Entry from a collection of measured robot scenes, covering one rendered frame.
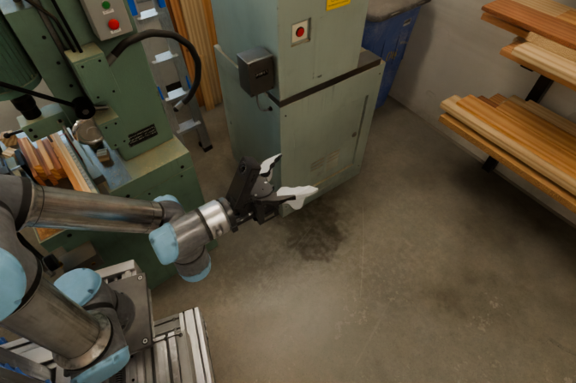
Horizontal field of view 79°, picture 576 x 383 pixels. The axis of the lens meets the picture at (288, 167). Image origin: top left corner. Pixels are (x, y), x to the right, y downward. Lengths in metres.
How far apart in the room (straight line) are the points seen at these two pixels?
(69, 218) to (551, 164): 1.94
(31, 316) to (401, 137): 2.51
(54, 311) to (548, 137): 2.10
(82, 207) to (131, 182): 0.73
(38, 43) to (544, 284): 2.51
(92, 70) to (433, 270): 1.88
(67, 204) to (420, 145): 2.42
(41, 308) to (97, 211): 0.19
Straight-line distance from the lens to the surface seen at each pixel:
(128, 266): 1.30
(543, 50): 1.86
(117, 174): 1.52
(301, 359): 1.89
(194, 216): 0.73
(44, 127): 1.46
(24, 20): 1.27
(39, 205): 0.73
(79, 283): 1.00
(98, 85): 1.24
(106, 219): 0.79
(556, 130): 2.26
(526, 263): 2.46
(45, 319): 0.74
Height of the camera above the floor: 1.85
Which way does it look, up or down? 49 degrees down
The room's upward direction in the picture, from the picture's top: straight up
